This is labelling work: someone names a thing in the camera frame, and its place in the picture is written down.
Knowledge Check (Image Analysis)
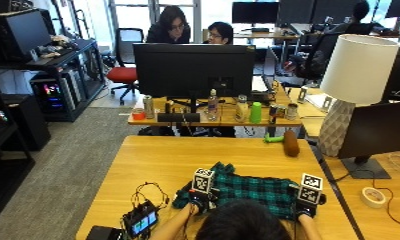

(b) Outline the person's left hand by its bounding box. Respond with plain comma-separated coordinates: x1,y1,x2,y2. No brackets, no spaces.
186,187,220,215

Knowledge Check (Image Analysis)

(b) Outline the person's right hand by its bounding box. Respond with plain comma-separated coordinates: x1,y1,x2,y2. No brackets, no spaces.
292,188,327,220

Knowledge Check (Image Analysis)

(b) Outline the green plaid cloth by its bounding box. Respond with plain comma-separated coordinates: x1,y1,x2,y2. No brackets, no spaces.
170,161,300,221

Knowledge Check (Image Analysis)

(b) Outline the white marker cube right glove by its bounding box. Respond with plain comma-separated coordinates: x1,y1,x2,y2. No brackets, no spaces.
296,172,325,206

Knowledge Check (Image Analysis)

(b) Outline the white marker cube glove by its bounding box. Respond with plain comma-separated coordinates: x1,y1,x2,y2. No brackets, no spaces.
296,172,325,206
190,167,216,195

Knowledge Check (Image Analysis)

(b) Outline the white marker cube left glove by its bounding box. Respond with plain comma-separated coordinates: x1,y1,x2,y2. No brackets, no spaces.
190,167,216,195

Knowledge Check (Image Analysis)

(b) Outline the brown cylindrical roll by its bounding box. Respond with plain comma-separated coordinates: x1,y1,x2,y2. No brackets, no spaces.
282,130,301,158

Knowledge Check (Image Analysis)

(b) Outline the black device with lit screen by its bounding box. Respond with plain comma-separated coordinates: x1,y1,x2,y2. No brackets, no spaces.
121,200,160,238

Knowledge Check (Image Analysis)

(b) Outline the white tape roll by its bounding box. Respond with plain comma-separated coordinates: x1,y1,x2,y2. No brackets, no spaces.
358,186,387,210

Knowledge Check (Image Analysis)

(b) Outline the green toy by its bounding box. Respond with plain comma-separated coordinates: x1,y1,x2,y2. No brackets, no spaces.
262,132,285,145

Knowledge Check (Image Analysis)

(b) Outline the wooden desk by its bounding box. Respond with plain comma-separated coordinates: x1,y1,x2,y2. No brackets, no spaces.
126,83,304,128

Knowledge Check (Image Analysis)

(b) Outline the black speaker bar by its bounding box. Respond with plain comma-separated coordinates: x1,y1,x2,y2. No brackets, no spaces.
156,112,201,123

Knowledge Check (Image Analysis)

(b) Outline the dark drink can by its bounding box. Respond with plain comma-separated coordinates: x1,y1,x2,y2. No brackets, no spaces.
268,103,280,125

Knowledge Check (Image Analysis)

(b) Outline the glass jar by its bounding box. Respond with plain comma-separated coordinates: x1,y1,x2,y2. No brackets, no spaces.
285,102,300,121

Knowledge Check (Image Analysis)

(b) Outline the green plastic cup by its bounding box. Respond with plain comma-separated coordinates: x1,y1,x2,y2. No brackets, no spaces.
248,101,264,125

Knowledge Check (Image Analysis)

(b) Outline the black box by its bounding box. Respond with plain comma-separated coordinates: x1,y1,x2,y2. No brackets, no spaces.
84,225,124,240

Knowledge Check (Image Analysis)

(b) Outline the clear water bottle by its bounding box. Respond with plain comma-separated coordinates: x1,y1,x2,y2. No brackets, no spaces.
206,88,220,122

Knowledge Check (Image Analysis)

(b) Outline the black monitor on square stand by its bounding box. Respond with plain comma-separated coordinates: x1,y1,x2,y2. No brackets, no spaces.
335,100,400,180

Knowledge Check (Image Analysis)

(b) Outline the orange cup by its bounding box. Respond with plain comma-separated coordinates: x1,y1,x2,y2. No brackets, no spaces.
130,108,146,121

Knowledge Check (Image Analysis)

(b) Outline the open laptop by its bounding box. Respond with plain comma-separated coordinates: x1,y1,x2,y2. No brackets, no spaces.
250,46,278,103

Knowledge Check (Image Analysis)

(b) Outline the large black monitor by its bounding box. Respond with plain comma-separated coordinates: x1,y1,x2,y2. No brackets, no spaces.
132,42,257,114

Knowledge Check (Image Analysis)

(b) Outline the white table lamp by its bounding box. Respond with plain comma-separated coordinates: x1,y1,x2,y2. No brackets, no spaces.
315,33,400,158

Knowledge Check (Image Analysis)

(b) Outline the red office chair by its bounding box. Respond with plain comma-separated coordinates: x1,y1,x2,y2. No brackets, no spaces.
104,27,146,106

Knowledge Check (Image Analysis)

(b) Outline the black office chair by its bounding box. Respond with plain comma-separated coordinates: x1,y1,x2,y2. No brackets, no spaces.
296,32,343,86

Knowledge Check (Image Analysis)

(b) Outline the computer tower with coloured lights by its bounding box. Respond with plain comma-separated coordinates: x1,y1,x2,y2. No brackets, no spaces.
29,71,84,115

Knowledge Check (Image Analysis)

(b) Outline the black cabinet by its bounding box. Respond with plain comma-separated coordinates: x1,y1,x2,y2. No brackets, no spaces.
0,93,52,152

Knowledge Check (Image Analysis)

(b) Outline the black shelf desk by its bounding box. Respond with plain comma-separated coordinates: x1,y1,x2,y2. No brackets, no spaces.
0,37,106,123

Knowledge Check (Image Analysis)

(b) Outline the black background monitor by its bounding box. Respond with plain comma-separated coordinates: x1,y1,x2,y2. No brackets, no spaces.
230,1,281,25

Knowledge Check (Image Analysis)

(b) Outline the black monitor on shelf desk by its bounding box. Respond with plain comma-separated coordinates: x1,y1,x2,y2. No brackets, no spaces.
0,7,53,63

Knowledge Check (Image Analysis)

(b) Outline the thin black cable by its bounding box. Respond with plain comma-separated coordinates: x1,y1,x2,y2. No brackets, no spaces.
130,181,170,209

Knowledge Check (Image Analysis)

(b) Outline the red cable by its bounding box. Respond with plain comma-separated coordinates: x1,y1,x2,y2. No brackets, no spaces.
370,178,400,229

